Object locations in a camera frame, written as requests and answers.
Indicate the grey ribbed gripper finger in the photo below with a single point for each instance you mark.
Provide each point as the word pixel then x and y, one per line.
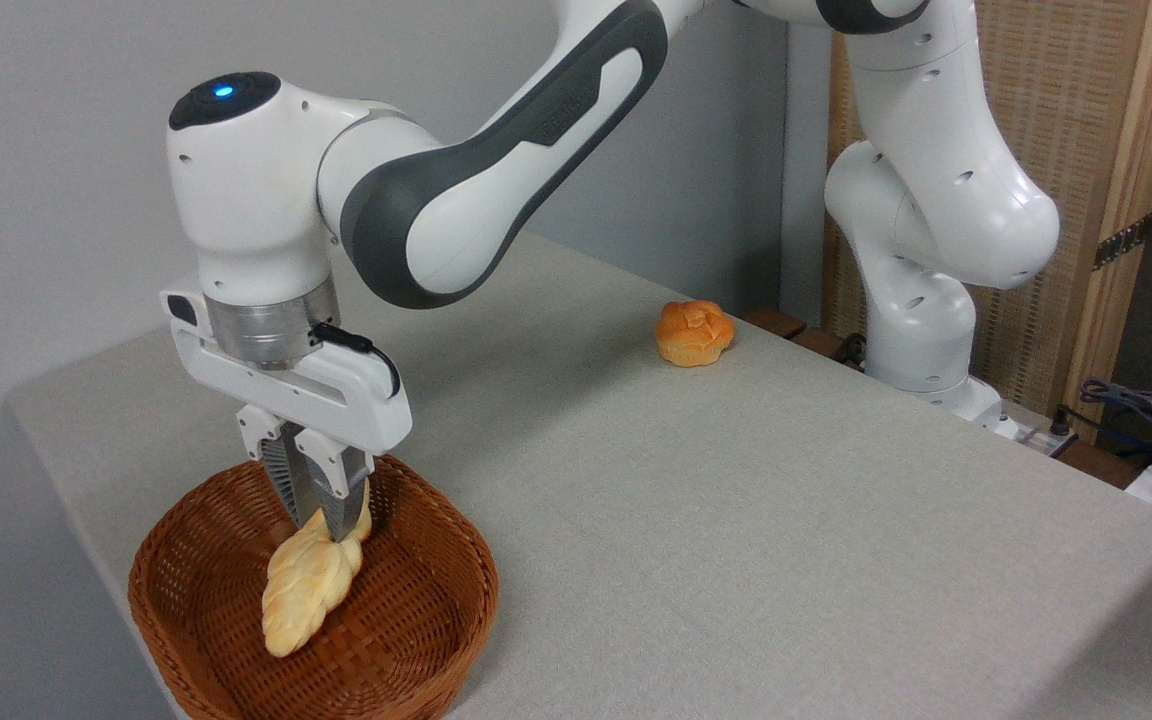
pixel 341 490
pixel 281 470

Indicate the wooden rattan folding screen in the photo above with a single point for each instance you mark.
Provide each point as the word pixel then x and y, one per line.
pixel 1071 100

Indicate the metal screen hinge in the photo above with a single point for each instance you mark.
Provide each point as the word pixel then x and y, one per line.
pixel 1122 243

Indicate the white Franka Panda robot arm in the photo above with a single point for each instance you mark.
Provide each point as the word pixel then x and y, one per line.
pixel 456 200

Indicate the round orange bread bun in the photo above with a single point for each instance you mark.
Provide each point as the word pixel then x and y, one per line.
pixel 694 333

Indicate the long braided bread loaf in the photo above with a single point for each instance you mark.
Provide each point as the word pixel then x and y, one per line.
pixel 311 590

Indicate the brown wicker basket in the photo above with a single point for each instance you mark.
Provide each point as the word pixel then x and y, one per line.
pixel 416 620

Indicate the white power connector block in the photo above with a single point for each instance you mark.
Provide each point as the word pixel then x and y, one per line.
pixel 1036 437

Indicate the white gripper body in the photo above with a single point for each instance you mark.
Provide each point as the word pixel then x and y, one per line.
pixel 336 400

